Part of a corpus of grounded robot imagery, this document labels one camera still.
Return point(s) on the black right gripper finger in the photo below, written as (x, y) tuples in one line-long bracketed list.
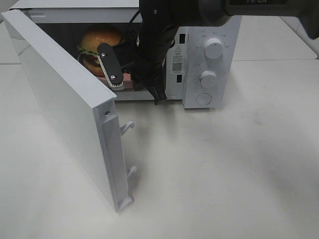
[(154, 85)]

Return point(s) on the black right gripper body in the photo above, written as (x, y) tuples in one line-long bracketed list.
[(142, 54)]

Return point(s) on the pink round plate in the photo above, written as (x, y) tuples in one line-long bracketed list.
[(128, 83)]

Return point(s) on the white round door button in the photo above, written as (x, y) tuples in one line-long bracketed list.
[(204, 99)]

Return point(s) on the white microwave door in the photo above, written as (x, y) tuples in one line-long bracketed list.
[(80, 107)]

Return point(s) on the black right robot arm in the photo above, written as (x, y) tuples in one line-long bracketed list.
[(216, 13)]

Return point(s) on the white warning label sticker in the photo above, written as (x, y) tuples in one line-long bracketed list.
[(175, 59)]

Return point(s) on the white lower microwave knob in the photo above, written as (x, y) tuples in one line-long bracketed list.
[(208, 79)]

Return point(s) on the white microwave knob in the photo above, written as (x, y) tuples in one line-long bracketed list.
[(213, 48), (208, 79)]

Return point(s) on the white upper microwave knob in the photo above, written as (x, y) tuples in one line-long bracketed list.
[(213, 48)]

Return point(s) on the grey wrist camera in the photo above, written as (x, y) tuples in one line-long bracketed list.
[(110, 66)]

